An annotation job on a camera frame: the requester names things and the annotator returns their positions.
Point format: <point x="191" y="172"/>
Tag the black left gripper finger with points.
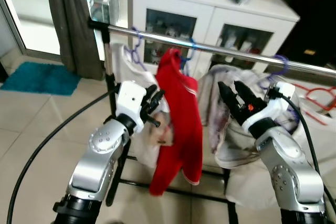
<point x="151" y="92"/>
<point x="158" y="99"/>

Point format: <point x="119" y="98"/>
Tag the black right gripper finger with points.
<point x="245" y="94"/>
<point x="228" y="98"/>

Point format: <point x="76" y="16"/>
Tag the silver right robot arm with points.
<point x="286" y="171"/>

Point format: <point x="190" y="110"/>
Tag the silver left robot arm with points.
<point x="100" y="166"/>

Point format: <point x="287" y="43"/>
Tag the blue plastic hanger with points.
<point x="191" y="51"/>

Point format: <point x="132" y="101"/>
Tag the red plastic hanger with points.
<point x="314" y="89"/>

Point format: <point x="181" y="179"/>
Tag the red shirt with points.
<point x="178" y="108"/>

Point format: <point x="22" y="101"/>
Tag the white grey-streaked garment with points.
<point x="220" y="129"/>

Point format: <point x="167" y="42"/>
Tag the cream t-shirt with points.
<point x="123" y="64"/>

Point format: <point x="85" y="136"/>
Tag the white t-shirt with red trim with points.
<point x="323" y="129"/>

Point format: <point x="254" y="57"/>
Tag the white glass-door cabinet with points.
<point x="210" y="14"/>

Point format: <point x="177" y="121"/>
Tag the grey curtain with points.
<point x="73" y="24"/>

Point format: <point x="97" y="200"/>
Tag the teal rug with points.
<point x="37" y="80"/>

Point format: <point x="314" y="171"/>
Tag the white-framed glass door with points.
<point x="26" y="9"/>

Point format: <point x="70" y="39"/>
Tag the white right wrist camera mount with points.
<point x="262" y="116"/>

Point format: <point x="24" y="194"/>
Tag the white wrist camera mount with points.
<point x="128" y="98"/>
<point x="262" y="116"/>

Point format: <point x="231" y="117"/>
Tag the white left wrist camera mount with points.
<point x="128" y="98"/>

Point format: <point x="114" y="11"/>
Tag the clothes rack with silver rail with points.
<point x="157" y="36"/>

